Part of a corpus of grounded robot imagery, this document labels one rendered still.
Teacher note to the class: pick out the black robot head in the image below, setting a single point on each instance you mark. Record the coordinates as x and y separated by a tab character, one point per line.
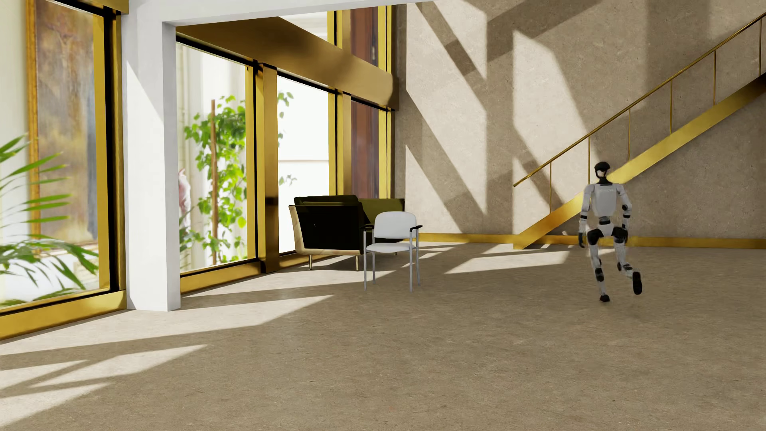
602	167

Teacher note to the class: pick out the black sofa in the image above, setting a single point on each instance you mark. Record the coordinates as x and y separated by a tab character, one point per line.
329	224

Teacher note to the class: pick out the white left robot leg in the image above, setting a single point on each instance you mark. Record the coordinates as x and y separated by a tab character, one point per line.
594	254

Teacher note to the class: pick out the white robot leg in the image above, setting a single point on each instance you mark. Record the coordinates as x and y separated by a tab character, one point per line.
622	254
594	254

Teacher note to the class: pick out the white right robot leg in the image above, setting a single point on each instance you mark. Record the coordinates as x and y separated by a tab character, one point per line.
622	254

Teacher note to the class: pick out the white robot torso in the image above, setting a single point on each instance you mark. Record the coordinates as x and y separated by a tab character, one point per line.
605	200

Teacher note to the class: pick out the gold baseboard strip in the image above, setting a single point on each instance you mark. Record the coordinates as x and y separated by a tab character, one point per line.
688	242

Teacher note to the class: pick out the gold staircase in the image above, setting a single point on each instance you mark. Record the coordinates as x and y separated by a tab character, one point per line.
658	146

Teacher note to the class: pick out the golden staircase with railing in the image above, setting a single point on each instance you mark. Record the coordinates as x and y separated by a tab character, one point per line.
628	108

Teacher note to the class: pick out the white chair with metal legs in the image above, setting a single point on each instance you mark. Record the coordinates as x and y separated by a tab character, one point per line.
392	226

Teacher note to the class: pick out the olive green armchair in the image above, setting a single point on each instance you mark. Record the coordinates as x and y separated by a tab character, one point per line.
383	205

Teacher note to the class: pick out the gold ceiling beam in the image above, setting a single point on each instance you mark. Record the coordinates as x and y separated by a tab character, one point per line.
299	57

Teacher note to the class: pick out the green leafy tree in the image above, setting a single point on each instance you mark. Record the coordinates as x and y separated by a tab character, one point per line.
224	131

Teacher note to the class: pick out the pink statue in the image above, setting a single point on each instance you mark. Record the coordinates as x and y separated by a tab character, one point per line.
184	197

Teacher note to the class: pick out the white square pillar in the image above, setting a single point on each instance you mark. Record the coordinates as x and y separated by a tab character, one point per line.
149	179

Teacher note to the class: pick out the gold framed painting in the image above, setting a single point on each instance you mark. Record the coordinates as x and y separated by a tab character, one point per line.
63	120

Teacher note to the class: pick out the green palm plant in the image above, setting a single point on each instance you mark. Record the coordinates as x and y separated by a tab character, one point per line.
36	251

